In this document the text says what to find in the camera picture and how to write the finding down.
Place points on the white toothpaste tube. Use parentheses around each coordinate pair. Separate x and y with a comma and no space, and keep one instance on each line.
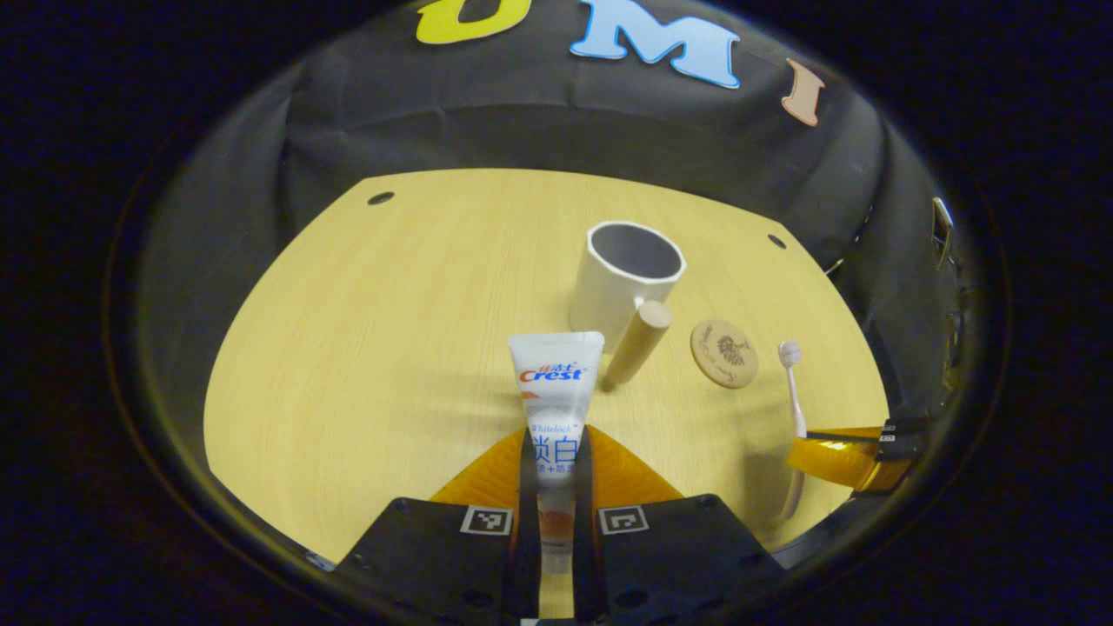
(556,391)

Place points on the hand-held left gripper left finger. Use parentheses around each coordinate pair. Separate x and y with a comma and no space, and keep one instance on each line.
(529,522)

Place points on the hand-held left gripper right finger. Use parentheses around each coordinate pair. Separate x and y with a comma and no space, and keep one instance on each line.
(583,522)

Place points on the round wooden coaster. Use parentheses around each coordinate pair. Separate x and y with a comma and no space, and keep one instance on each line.
(724,354)

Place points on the white pink toothbrush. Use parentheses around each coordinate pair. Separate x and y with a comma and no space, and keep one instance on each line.
(793,391)

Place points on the black backdrop cloth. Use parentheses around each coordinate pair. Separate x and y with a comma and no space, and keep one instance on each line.
(435,130)

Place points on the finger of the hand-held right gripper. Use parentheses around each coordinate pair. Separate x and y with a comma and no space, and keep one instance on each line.
(900,439)
(835,461)

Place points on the wooden desktop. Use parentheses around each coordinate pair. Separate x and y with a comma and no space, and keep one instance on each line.
(365,348)

